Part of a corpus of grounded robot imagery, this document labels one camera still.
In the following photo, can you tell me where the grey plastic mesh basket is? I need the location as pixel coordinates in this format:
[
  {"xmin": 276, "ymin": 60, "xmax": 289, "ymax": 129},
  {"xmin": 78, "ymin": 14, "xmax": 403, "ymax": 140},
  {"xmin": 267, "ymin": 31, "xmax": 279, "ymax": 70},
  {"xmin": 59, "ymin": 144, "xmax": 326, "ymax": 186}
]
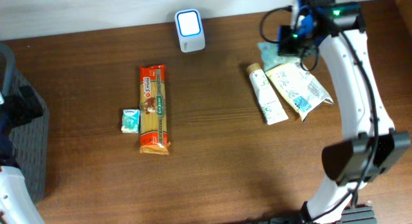
[{"xmin": 1, "ymin": 43, "xmax": 50, "ymax": 204}]

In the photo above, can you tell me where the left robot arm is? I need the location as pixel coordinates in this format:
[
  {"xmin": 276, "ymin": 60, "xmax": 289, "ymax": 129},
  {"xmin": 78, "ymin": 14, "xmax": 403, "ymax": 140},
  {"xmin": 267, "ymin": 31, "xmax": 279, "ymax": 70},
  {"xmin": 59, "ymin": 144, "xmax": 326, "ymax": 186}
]
[{"xmin": 1, "ymin": 86, "xmax": 44, "ymax": 223}]

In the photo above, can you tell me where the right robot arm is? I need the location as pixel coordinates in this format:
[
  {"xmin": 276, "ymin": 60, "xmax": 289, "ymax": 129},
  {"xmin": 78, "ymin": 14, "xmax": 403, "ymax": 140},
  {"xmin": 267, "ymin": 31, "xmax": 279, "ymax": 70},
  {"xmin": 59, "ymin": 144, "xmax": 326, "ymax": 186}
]
[{"xmin": 278, "ymin": 0, "xmax": 411, "ymax": 223}]

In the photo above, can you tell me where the teal wet wipes pack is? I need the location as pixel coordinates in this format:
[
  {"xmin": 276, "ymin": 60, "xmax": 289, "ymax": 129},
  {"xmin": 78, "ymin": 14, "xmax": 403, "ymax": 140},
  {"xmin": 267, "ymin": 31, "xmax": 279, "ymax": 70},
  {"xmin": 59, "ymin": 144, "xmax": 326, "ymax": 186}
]
[{"xmin": 257, "ymin": 42, "xmax": 300, "ymax": 72}]

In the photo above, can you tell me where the small teal tissue pack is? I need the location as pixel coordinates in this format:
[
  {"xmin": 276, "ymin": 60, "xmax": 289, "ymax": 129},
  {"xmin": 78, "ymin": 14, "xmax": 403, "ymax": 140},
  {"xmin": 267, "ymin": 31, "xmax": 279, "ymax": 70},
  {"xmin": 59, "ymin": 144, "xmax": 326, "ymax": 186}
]
[{"xmin": 121, "ymin": 109, "xmax": 140, "ymax": 133}]

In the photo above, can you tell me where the grey arm base mount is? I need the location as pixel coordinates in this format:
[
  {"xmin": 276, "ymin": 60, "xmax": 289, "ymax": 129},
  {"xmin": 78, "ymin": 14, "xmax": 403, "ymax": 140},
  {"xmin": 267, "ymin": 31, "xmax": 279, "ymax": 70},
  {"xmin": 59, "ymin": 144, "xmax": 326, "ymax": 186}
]
[{"xmin": 338, "ymin": 207, "xmax": 377, "ymax": 224}]

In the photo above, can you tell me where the orange spaghetti packet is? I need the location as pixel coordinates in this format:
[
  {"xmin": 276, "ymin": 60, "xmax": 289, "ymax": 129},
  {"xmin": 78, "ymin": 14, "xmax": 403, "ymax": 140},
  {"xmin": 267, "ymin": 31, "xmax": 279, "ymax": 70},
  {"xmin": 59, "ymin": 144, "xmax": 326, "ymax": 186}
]
[{"xmin": 139, "ymin": 64, "xmax": 170, "ymax": 155}]

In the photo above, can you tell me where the right camera black cable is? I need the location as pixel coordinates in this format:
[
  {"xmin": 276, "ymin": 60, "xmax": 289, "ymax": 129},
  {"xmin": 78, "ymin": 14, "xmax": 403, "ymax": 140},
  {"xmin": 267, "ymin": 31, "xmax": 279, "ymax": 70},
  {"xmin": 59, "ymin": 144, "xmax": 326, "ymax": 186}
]
[{"xmin": 259, "ymin": 5, "xmax": 379, "ymax": 218}]

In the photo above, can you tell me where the white barcode scanner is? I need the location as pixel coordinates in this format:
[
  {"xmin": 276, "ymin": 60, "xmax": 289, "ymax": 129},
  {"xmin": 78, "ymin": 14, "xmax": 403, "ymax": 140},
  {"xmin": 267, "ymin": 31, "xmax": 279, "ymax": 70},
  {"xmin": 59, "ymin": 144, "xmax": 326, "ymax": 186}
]
[{"xmin": 174, "ymin": 9, "xmax": 205, "ymax": 53}]

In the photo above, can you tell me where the white tube brown cap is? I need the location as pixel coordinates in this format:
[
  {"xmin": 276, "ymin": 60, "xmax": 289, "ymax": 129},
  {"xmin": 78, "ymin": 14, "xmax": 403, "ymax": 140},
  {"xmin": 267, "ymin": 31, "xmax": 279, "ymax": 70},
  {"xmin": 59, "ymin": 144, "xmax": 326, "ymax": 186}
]
[{"xmin": 247, "ymin": 63, "xmax": 288, "ymax": 125}]

